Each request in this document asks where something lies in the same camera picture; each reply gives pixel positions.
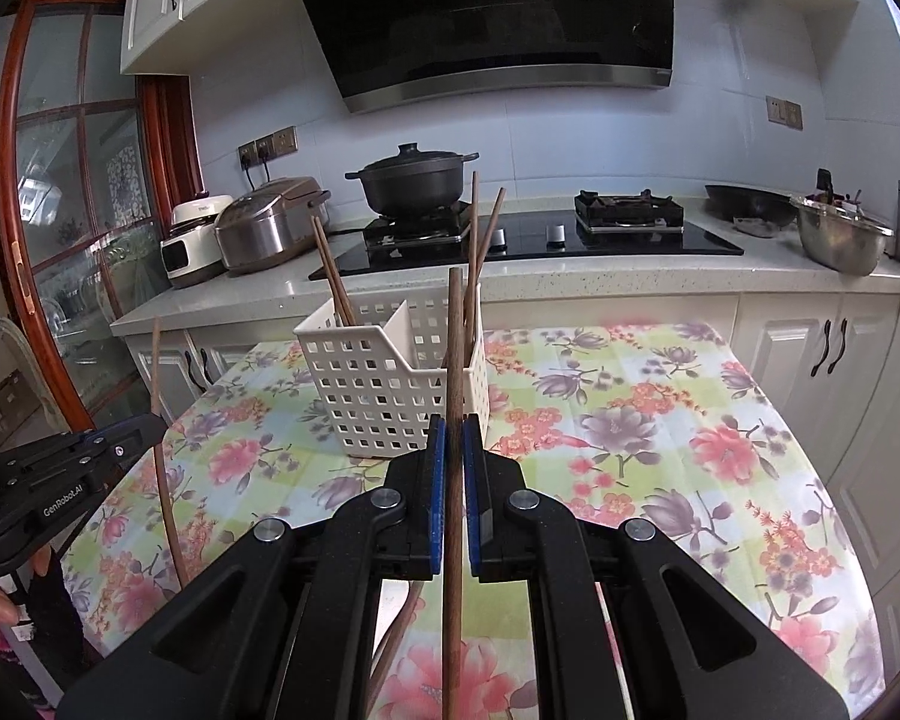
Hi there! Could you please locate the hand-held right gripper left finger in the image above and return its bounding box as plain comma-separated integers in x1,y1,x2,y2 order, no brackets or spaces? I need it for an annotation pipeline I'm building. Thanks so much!
56,412,447,720

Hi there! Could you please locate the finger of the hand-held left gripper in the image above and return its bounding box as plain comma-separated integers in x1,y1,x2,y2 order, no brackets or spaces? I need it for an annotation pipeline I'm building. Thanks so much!
15,427,167,503
0,414,167,466

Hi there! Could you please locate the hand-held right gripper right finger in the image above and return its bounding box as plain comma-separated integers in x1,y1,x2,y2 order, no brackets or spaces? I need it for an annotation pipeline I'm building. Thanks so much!
463,418,850,720

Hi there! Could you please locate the white perforated utensil basket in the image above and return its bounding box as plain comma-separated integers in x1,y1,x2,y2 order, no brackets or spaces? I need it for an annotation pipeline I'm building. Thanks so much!
294,286,490,460

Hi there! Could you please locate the floral tablecloth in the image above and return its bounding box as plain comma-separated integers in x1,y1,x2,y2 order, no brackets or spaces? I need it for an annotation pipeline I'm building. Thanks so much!
60,322,890,720

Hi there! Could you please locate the white small cooker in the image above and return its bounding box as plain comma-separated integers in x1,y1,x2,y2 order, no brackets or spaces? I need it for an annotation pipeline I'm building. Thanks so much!
159,195,233,290

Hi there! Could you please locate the red wooden glass door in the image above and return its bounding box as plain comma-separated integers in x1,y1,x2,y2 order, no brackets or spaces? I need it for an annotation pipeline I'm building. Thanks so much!
0,0,203,436

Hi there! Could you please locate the silver rice cooker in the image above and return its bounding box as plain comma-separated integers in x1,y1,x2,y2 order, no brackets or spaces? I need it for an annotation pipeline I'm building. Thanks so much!
214,176,331,275

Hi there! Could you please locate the speckled kitchen countertop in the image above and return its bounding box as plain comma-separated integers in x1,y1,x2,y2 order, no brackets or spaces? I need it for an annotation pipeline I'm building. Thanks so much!
109,195,900,338

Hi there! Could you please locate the black glass gas cooktop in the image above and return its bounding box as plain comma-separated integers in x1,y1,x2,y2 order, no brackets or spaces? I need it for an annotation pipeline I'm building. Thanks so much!
307,191,745,282

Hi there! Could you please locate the black lidded cooking pot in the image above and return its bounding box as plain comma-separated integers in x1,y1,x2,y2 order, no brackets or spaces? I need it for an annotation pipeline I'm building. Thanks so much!
345,142,481,217

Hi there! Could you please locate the black wok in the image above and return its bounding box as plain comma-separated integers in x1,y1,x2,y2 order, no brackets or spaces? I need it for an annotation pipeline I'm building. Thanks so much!
703,184,796,230

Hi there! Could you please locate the large steel bowl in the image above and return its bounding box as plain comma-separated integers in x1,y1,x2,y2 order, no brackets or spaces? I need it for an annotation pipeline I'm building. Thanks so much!
789,193,895,277

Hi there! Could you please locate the black range hood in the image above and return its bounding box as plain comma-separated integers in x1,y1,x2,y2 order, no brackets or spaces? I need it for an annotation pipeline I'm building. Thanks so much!
279,0,676,115

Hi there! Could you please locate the wall socket strip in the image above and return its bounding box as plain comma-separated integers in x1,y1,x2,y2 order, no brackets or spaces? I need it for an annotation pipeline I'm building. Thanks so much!
238,129,299,166

